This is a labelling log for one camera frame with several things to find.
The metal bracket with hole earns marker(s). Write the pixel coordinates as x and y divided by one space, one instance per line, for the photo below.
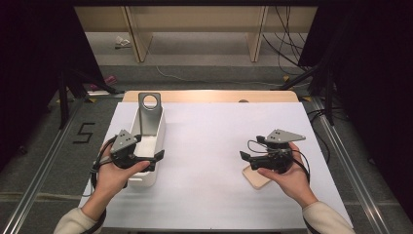
149 122

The person's right hand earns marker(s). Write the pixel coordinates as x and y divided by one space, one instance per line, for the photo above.
295 182

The white table cover sheet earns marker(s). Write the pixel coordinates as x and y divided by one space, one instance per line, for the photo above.
207 146

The pink object on floor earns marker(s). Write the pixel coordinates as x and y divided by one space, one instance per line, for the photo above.
110 79

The white plastic storage bin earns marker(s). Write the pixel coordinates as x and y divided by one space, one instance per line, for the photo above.
146 148

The aluminium floor rail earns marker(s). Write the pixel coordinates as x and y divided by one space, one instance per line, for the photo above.
42 172
350 169

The black metal stand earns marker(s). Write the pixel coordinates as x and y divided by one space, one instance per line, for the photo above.
63 104
329 97

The black curtain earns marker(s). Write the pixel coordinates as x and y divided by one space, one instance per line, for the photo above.
32 65
373 81

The person's left hand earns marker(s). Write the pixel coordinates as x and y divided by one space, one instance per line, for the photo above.
112 178

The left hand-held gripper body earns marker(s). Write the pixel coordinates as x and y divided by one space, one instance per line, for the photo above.
125 143

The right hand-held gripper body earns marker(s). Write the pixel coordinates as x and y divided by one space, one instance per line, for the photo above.
279 159

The light wooden table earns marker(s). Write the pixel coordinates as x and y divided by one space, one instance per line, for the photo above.
211 96

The crumpled white paper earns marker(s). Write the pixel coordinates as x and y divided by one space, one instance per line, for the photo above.
121 42

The beige wooden shelf unit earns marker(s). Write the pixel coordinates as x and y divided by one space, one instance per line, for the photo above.
195 19

